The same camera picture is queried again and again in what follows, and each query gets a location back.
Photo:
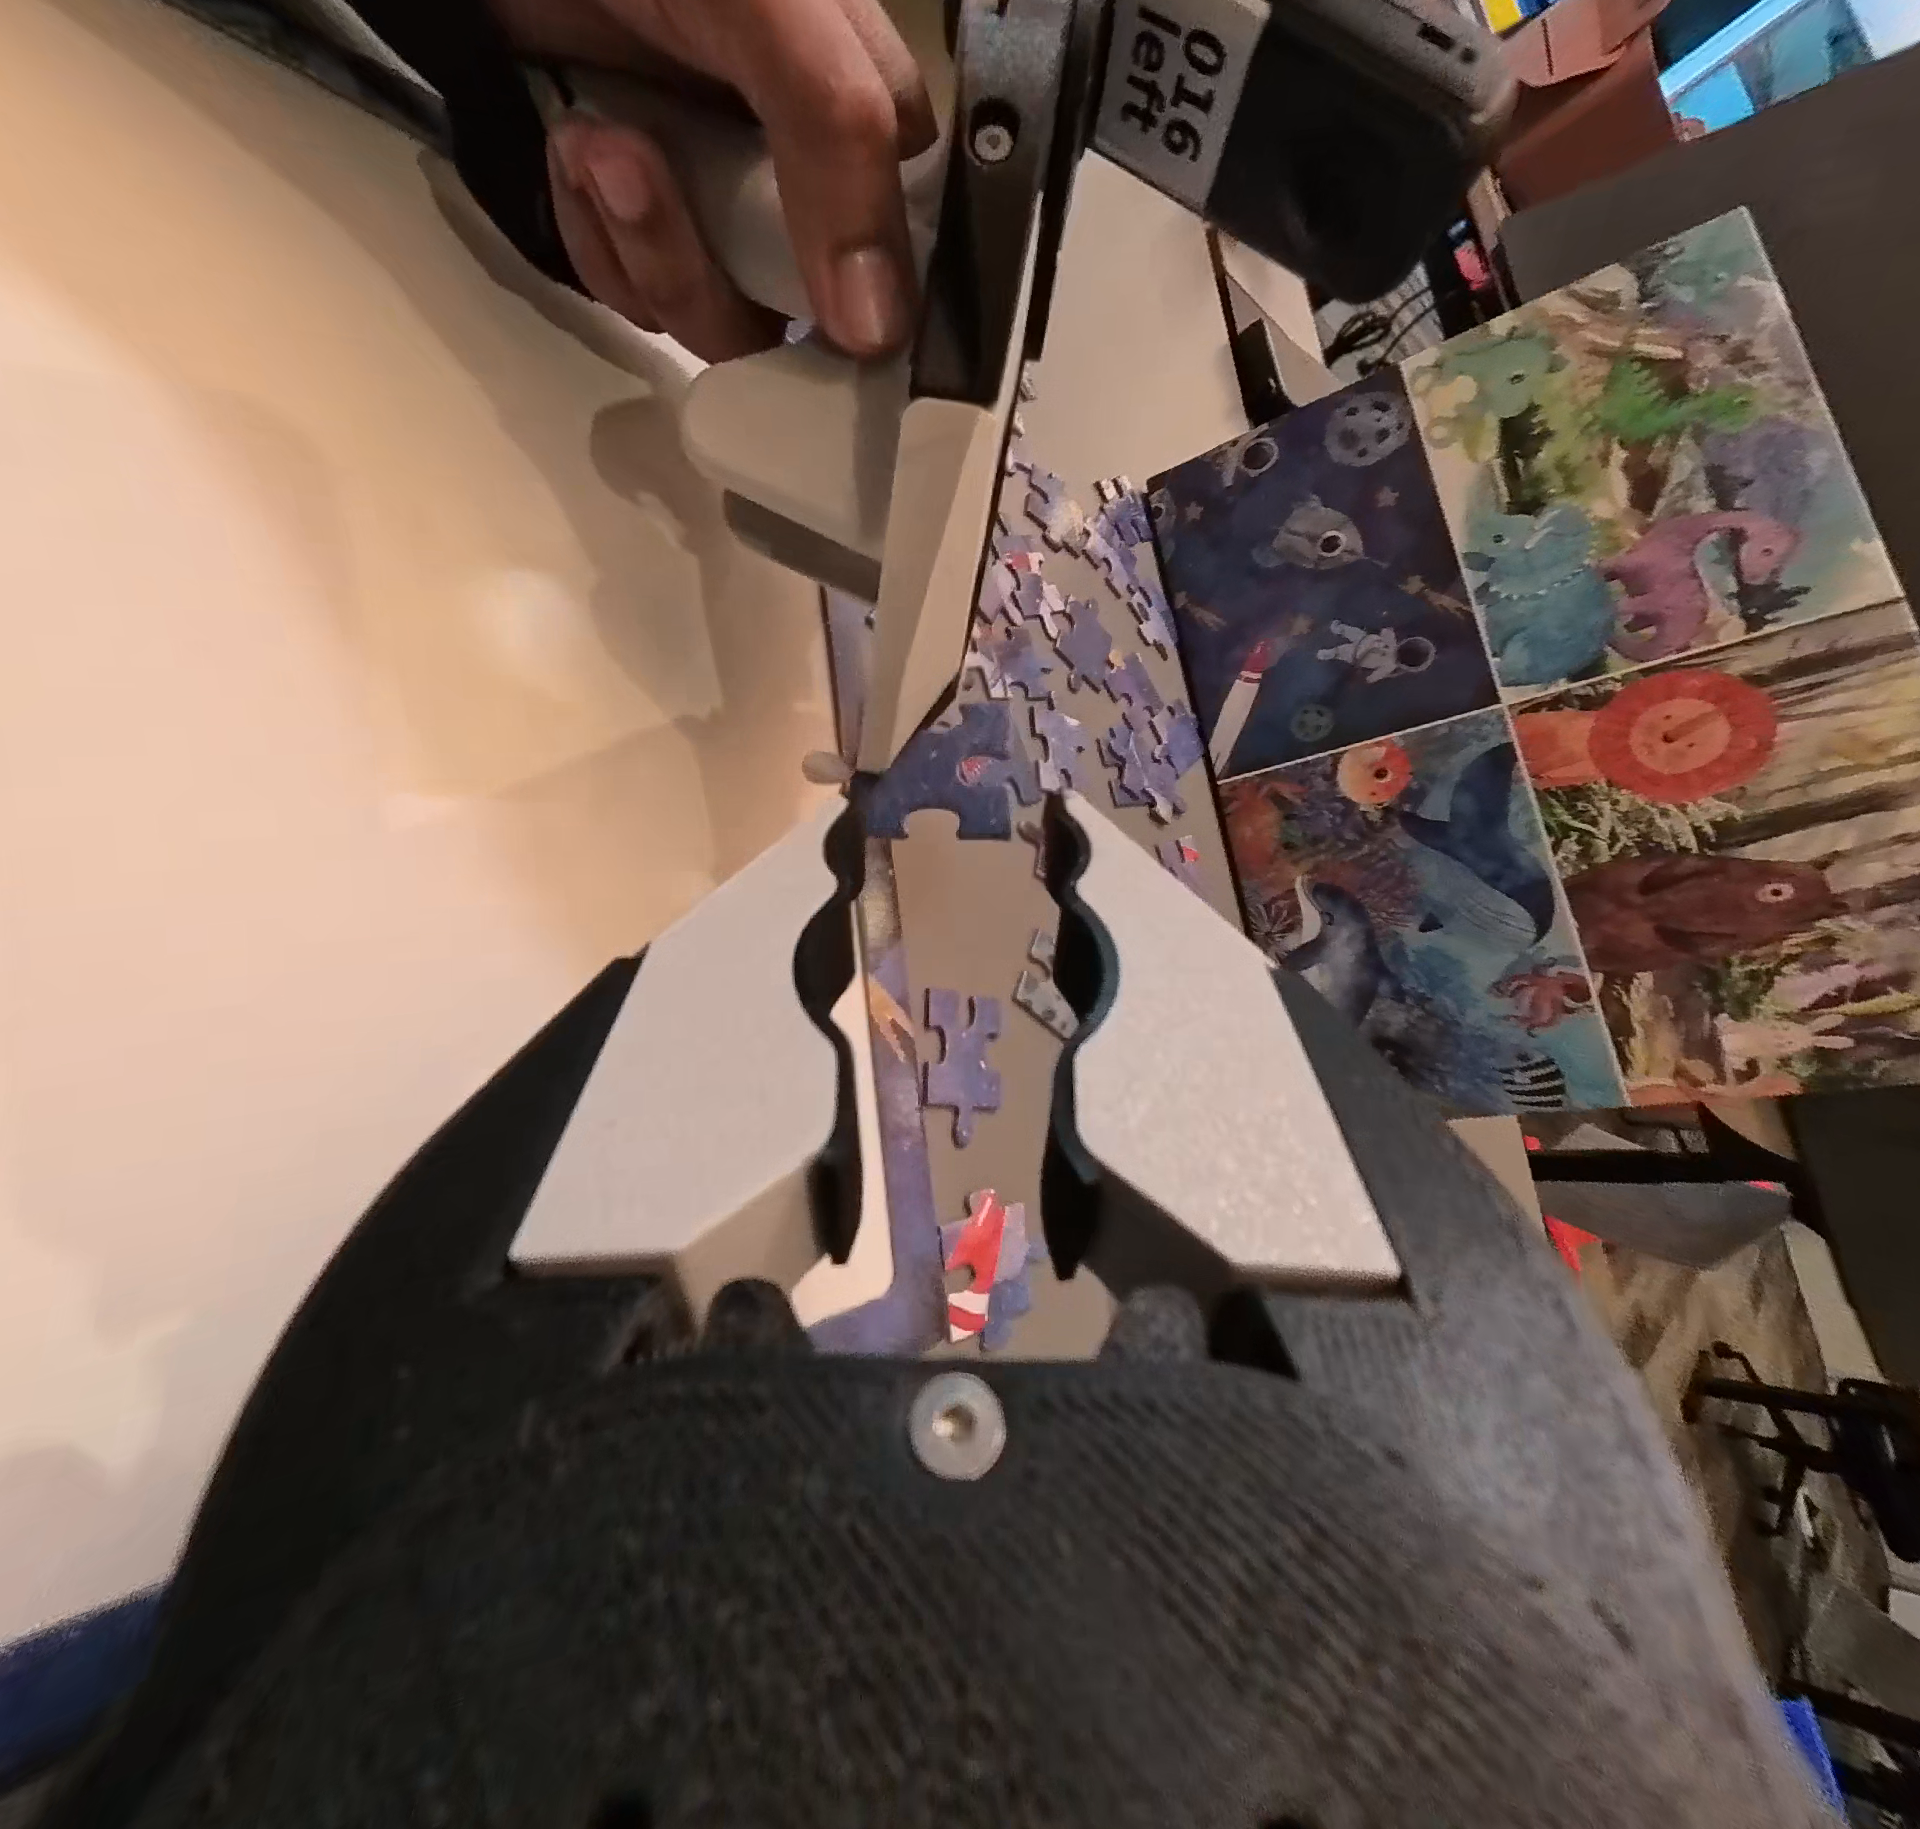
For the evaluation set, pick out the side table with black legs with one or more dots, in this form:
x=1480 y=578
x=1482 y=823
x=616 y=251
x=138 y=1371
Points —
x=1667 y=1215

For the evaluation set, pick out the person's left hand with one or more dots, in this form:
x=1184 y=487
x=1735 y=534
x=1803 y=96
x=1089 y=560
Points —
x=722 y=14

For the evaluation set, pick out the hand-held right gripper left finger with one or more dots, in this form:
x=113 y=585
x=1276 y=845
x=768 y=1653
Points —
x=691 y=1110

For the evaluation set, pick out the dark blue starry puzzle piece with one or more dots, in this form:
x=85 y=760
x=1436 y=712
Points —
x=947 y=781

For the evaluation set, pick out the black office chair base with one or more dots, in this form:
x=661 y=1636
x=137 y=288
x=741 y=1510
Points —
x=1801 y=1426

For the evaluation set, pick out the purple puzzle pieces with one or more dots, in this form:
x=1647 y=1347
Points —
x=961 y=1056

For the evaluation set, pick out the four-picture animal picture board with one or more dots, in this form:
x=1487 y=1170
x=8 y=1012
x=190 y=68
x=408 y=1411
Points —
x=1501 y=661

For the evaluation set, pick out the white puzzle frame blue border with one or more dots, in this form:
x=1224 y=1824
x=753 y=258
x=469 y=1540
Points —
x=302 y=810

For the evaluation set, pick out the brown leather bag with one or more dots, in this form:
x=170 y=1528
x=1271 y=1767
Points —
x=1591 y=73

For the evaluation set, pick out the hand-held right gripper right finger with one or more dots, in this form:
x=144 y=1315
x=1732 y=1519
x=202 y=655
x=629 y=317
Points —
x=1232 y=1125

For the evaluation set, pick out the small black charger box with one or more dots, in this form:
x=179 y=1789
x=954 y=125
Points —
x=1256 y=367

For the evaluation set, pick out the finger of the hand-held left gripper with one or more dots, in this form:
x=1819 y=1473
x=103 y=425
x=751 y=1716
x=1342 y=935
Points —
x=937 y=538

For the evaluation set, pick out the red striped puzzle piece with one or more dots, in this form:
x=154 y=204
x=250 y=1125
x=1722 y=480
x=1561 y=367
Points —
x=982 y=1261

